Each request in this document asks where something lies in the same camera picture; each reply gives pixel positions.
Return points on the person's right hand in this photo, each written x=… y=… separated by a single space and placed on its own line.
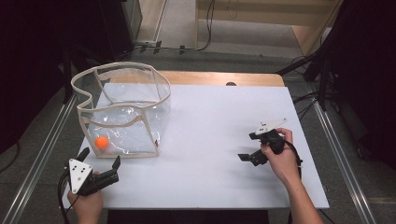
x=285 y=165

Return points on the light wooden shelf unit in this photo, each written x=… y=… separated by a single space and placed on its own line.
x=264 y=15

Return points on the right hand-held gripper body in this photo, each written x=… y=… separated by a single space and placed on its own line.
x=273 y=141

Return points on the black metal stand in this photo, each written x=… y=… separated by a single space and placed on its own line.
x=67 y=77
x=311 y=65

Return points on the person's left hand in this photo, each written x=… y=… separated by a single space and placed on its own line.
x=88 y=210

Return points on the dark cabinet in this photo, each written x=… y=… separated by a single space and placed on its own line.
x=121 y=28

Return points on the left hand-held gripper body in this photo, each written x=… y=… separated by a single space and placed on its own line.
x=80 y=174

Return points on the white board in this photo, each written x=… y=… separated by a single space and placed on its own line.
x=202 y=140

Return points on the clear plastic bag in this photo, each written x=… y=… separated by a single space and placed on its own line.
x=130 y=118

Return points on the wooden table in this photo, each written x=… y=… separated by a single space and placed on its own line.
x=199 y=78

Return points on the metal floor rail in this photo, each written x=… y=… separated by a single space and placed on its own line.
x=342 y=155
x=40 y=155

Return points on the orange ball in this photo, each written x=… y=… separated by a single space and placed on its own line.
x=101 y=142

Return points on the person's dark clothing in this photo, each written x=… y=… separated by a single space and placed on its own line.
x=186 y=217

